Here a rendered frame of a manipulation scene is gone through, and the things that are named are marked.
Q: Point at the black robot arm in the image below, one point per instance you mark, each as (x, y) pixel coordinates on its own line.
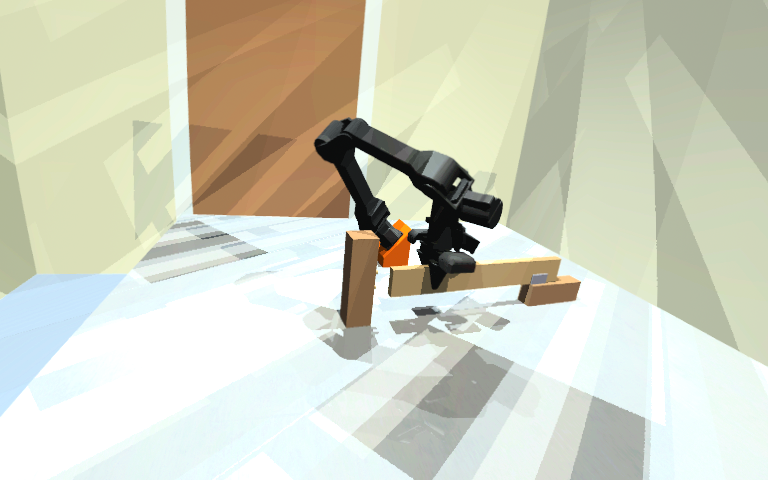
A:
(431, 172)

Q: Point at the brown wooden rail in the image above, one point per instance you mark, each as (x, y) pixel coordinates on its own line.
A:
(414, 280)

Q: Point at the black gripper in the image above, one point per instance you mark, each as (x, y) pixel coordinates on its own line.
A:
(436, 244)

